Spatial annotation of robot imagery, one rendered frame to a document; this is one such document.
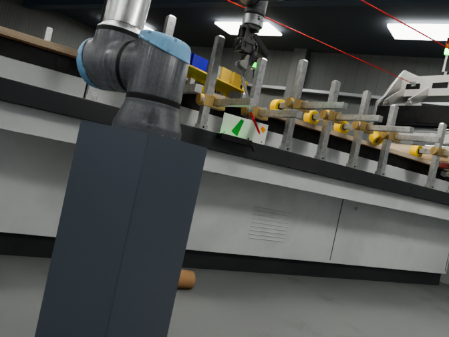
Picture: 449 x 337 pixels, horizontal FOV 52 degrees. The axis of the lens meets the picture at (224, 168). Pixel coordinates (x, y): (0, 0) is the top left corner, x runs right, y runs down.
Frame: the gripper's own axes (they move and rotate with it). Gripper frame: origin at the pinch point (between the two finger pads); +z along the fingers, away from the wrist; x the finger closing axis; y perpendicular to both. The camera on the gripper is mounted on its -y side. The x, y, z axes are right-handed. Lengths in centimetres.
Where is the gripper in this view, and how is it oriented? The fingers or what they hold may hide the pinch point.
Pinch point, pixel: (245, 74)
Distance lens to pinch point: 201.8
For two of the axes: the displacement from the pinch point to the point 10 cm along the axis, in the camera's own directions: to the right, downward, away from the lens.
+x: 5.2, 1.2, -8.5
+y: -8.3, -1.8, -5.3
